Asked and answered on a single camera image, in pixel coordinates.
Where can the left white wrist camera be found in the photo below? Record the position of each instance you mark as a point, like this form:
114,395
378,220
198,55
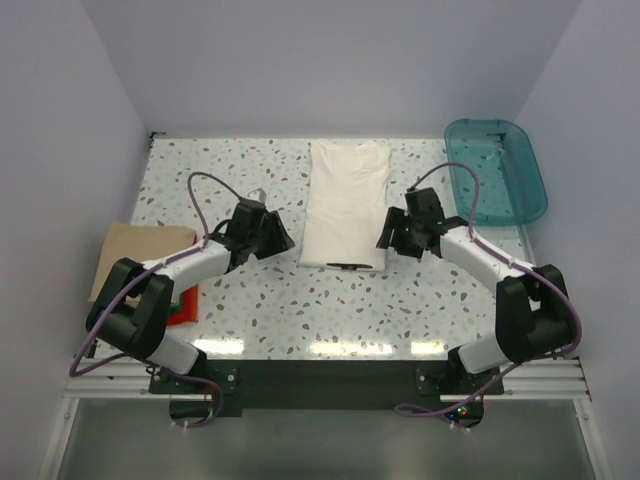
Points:
258,195

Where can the folded green t shirt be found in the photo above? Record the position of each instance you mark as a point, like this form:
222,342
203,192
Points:
178,306

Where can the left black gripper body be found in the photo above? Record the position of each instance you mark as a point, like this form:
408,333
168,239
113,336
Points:
264,234

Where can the folded orange t shirt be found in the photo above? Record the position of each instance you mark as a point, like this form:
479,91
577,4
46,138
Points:
189,314

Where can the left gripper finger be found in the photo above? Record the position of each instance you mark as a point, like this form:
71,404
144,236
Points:
272,248
278,236

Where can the aluminium frame rail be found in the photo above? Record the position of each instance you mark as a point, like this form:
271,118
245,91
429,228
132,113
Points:
539,380

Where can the teal plastic bin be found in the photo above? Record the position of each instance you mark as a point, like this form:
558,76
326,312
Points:
494,173

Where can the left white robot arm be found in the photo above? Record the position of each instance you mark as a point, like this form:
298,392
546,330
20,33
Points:
132,309

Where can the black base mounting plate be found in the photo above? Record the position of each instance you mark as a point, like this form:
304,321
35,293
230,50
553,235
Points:
415,389

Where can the white t shirt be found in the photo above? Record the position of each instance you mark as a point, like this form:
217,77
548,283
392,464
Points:
346,207

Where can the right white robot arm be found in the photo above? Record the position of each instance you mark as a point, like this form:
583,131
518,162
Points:
533,315

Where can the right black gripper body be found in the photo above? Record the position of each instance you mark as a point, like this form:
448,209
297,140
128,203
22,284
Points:
408,227

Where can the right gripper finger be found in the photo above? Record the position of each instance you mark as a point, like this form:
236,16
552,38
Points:
393,222
404,246

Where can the folded beige t shirt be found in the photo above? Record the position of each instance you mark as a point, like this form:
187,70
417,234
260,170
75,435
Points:
138,243

